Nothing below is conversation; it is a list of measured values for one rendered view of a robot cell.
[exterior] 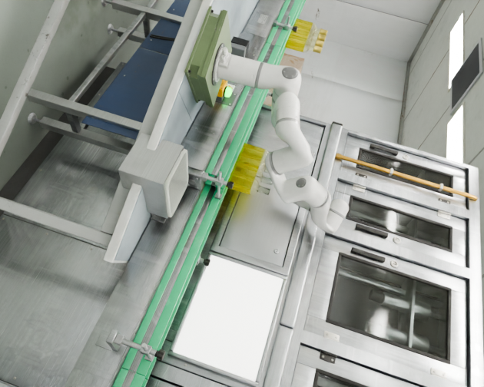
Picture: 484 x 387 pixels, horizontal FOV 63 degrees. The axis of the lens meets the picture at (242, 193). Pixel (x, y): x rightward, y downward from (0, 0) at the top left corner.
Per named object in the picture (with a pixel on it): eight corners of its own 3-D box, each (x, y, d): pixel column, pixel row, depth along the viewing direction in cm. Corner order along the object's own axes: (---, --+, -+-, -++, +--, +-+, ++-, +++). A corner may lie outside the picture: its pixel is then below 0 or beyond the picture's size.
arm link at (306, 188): (326, 165, 148) (290, 174, 156) (300, 137, 133) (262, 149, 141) (328, 204, 141) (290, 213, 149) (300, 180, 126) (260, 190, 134)
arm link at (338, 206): (339, 225, 153) (353, 203, 153) (316, 211, 155) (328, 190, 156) (337, 228, 168) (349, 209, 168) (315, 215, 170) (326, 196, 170)
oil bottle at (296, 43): (271, 44, 227) (319, 57, 225) (273, 35, 223) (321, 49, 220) (273, 38, 230) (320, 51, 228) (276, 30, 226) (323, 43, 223)
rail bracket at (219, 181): (200, 194, 159) (230, 203, 158) (200, 169, 145) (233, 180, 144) (203, 188, 161) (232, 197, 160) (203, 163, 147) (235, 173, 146)
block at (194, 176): (183, 186, 158) (200, 192, 157) (183, 173, 150) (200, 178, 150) (187, 180, 160) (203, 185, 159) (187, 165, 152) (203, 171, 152)
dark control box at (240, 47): (226, 59, 188) (243, 64, 187) (227, 45, 181) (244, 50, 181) (231, 49, 193) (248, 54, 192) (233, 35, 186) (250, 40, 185)
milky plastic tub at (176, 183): (148, 213, 144) (170, 220, 143) (140, 177, 125) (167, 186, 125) (167, 176, 154) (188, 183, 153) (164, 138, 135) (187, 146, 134)
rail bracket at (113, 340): (96, 346, 125) (163, 371, 123) (84, 332, 111) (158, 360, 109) (104, 331, 127) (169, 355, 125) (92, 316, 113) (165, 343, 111)
